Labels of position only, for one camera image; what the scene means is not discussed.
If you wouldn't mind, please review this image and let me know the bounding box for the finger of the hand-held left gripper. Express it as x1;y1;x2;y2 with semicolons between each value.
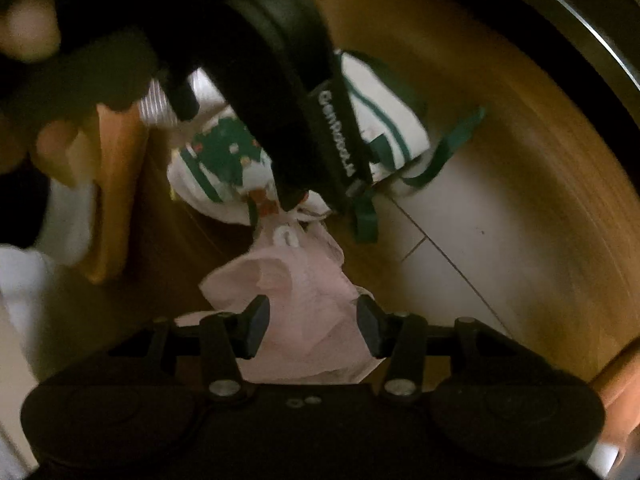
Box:
345;175;376;200
215;50;307;207

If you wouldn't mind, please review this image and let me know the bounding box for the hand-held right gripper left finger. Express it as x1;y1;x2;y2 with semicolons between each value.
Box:
120;295;271;403

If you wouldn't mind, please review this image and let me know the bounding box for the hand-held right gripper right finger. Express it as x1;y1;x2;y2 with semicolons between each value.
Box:
356;295;516;403

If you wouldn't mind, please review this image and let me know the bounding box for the pink tissue paper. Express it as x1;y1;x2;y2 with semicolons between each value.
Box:
175;215;373;386

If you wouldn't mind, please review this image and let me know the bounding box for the white green printed gift bag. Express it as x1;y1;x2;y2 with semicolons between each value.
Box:
167;50;488;258

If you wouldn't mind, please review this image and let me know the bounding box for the person's left hand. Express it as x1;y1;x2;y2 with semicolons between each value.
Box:
0;0;98;186

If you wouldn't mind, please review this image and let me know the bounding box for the metal frame bench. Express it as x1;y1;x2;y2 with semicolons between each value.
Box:
460;0;640;126

